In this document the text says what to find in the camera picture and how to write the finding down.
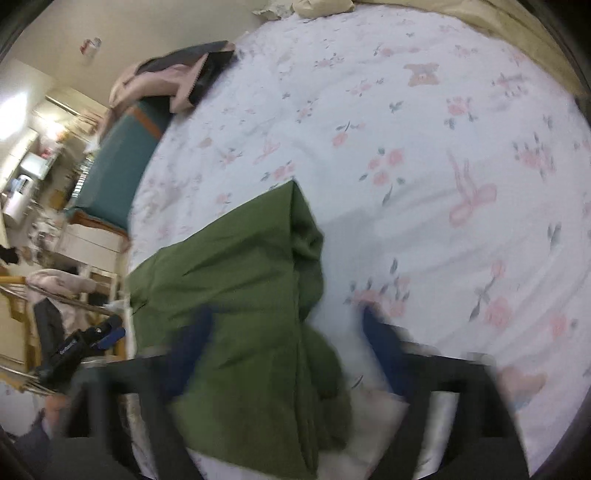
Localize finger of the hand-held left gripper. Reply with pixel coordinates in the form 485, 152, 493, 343
95, 316, 127, 352

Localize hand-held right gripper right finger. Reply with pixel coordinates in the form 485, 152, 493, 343
360, 305, 532, 480

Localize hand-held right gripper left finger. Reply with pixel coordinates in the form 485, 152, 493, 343
65, 305, 218, 480

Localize green pants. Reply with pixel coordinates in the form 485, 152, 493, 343
124, 179, 354, 480

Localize person's left forearm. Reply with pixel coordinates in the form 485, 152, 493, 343
0, 422, 51, 480

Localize person's left hand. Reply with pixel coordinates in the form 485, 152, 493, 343
41, 394, 71, 432

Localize metal clothes rack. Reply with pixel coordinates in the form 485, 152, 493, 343
0, 281, 122, 398

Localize wooden rack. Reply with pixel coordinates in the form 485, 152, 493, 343
0, 274, 40, 370

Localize pink padded coat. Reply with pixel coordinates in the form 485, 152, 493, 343
25, 268, 99, 301

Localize white side table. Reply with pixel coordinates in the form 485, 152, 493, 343
58, 222, 130, 287

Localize person's dark gray clothing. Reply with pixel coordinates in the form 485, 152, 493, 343
46, 436, 144, 480

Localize teal headboard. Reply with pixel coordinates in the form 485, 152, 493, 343
65, 99, 176, 232

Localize pink and grey clothes pile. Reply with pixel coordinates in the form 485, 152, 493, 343
97, 41, 238, 139

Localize cream duvet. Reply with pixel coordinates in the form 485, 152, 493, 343
293, 0, 587, 100

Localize floral pillow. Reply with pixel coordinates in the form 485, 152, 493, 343
253, 0, 301, 21

